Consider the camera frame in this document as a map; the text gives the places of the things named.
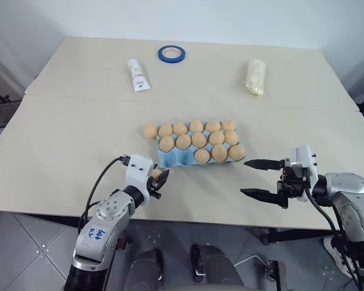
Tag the white sneaker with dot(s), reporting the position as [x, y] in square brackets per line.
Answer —
[332, 251]

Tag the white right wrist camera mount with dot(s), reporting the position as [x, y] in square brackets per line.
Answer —
[303, 156]

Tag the black metal rack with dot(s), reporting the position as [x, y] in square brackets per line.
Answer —
[0, 112]

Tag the white cosmetic tube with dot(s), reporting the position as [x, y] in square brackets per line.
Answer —
[136, 75]

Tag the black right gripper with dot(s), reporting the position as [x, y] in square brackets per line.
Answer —
[292, 183]

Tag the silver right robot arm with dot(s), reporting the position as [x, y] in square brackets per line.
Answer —
[349, 188]

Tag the clear bag of beige grains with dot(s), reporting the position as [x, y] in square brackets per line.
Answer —
[256, 78]

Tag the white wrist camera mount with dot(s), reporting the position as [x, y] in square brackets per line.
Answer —
[138, 169]
[303, 156]

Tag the blue tape roll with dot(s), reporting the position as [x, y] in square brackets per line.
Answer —
[162, 56]

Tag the beige egg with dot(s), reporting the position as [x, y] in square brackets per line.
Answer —
[196, 125]
[199, 140]
[216, 138]
[213, 127]
[165, 131]
[156, 175]
[180, 128]
[231, 137]
[202, 156]
[228, 125]
[236, 152]
[219, 152]
[183, 142]
[167, 143]
[150, 130]

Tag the dark metal floor bracket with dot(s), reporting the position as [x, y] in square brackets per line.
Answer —
[277, 276]

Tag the dark grey rounded shell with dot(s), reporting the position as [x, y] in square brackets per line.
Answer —
[145, 269]
[215, 266]

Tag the black table frame bar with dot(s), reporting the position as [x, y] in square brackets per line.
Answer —
[297, 236]

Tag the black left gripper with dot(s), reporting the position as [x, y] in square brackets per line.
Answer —
[154, 189]

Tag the blue egg carton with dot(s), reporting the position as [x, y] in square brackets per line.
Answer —
[173, 159]

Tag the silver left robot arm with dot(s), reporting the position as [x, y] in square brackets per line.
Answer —
[109, 209]

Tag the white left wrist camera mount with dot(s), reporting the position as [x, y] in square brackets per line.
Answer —
[138, 169]

